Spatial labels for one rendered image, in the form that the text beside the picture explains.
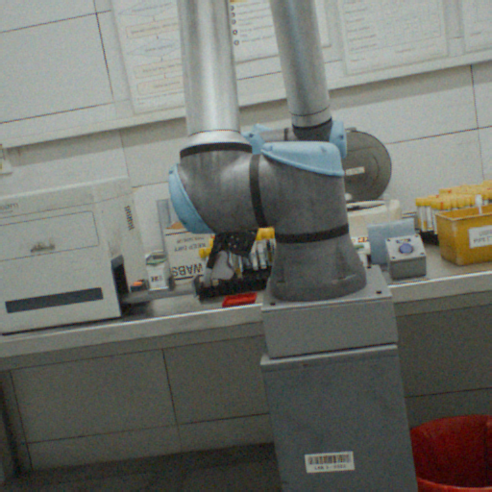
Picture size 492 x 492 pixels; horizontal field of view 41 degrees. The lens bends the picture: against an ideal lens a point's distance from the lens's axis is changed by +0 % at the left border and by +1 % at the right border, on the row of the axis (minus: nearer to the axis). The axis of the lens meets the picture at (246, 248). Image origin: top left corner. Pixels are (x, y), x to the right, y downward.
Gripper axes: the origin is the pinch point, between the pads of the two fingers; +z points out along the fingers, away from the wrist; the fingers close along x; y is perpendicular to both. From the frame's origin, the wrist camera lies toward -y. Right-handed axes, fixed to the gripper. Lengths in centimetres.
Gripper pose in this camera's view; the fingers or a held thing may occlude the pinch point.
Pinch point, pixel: (204, 280)
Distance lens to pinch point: 141.2
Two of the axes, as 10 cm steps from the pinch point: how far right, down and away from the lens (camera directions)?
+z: -3.4, 9.2, 1.8
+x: 1.0, -1.6, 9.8
